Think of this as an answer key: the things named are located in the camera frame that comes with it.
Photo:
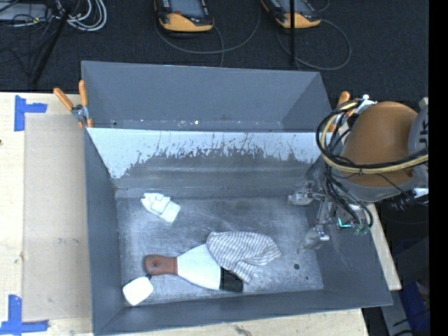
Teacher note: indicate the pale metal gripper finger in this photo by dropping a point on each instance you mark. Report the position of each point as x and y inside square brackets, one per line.
[304, 195]
[315, 238]

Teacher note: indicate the grey striped white cloth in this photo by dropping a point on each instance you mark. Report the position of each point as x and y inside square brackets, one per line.
[241, 252]

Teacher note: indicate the grey metal bin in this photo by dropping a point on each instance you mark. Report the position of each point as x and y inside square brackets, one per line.
[217, 93]

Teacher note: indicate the white lumpy plastic toy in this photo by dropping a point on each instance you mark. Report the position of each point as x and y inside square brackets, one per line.
[161, 206]

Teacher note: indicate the white rounded block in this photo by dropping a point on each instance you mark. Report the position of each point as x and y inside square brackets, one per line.
[137, 290]

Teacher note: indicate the pale wood flat board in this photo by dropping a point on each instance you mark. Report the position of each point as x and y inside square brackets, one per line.
[56, 215]

